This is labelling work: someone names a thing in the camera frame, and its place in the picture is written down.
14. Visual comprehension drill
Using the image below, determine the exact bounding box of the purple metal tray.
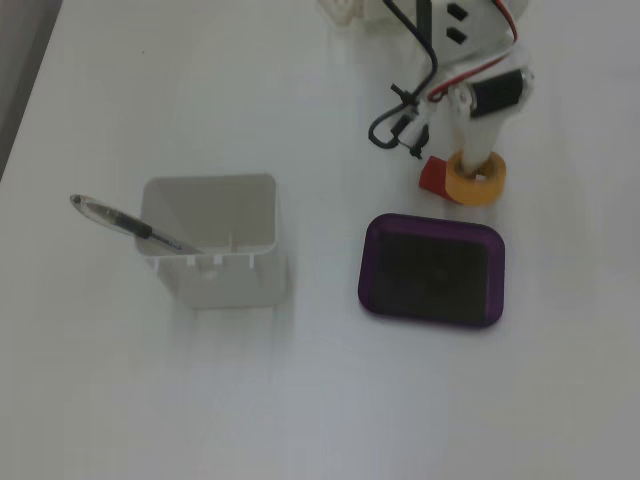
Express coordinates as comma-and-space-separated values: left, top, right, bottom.
358, 213, 507, 331

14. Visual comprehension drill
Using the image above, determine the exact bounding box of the black cable with zip ties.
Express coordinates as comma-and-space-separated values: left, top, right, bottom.
368, 0, 441, 161

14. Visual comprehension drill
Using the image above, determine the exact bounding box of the red rectangular block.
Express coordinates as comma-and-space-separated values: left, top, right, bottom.
418, 155, 454, 197

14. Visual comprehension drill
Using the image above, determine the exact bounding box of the yellow tape roll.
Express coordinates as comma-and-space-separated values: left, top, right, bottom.
446, 151, 508, 207

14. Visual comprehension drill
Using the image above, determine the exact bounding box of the red motor cable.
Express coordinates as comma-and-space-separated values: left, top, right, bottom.
428, 0, 522, 102

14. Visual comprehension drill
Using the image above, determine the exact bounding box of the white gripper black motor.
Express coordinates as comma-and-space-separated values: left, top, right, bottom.
446, 47, 537, 176

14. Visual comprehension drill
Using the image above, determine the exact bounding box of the white rectangular pen holder box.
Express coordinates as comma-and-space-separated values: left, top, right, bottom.
137, 173, 289, 310

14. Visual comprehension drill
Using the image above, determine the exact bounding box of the black ballpoint pen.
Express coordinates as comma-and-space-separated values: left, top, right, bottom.
69, 193, 204, 256

